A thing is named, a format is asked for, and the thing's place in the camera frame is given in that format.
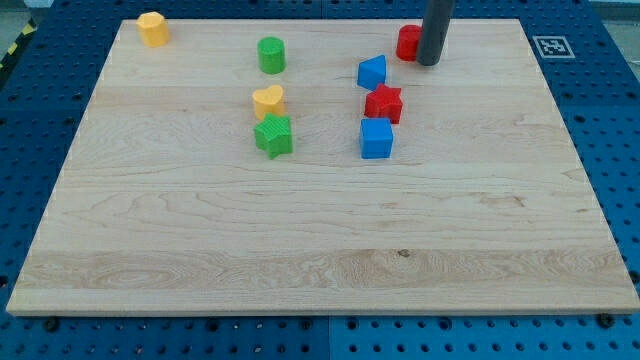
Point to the red cylinder block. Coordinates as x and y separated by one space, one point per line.
407 42

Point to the green star block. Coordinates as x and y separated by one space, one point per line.
273 135

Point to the light wooden board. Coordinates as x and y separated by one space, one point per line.
166 207

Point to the green cylinder block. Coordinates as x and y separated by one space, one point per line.
271 55

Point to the blue triangular prism block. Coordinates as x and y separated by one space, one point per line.
372 72

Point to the blue cube block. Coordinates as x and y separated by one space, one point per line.
376 138

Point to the yellow hexagon block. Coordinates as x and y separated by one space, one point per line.
153 29

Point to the yellow black hazard tape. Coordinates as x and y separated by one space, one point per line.
17 48

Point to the red star block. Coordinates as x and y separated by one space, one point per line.
384 102

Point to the white fiducial marker tag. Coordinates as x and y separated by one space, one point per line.
553 47

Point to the yellow heart block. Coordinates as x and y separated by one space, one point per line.
269 100

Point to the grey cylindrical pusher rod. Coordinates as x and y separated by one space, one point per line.
435 25

